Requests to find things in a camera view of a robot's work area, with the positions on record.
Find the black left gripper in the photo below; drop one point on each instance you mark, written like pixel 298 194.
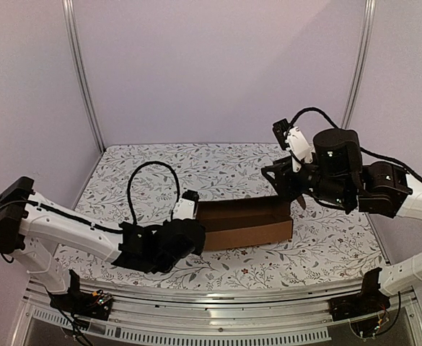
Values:
pixel 197 252

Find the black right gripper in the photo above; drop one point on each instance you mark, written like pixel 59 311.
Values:
pixel 290 176

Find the brown cardboard paper box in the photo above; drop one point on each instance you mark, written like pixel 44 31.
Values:
pixel 247 222

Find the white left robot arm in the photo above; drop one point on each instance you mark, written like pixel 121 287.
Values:
pixel 27 218

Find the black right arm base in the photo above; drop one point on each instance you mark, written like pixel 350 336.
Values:
pixel 369 300

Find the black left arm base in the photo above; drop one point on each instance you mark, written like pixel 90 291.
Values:
pixel 95 305

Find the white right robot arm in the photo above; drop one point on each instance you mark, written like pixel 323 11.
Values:
pixel 405 239

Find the floral patterned table mat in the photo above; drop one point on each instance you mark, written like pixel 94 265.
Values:
pixel 141 181

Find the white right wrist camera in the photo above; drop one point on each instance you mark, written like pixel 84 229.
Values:
pixel 291 139

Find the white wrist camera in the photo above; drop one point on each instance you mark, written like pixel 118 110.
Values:
pixel 291 139
pixel 186 206

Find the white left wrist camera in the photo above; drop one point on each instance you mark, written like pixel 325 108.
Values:
pixel 186 206

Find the right aluminium corner post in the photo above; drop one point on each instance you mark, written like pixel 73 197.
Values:
pixel 360 64

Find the aluminium corner post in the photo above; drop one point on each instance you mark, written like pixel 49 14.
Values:
pixel 360 64
pixel 69 16

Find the aluminium front rail frame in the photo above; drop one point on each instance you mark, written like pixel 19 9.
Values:
pixel 161 316

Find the left aluminium corner post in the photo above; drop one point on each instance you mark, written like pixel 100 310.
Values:
pixel 69 16

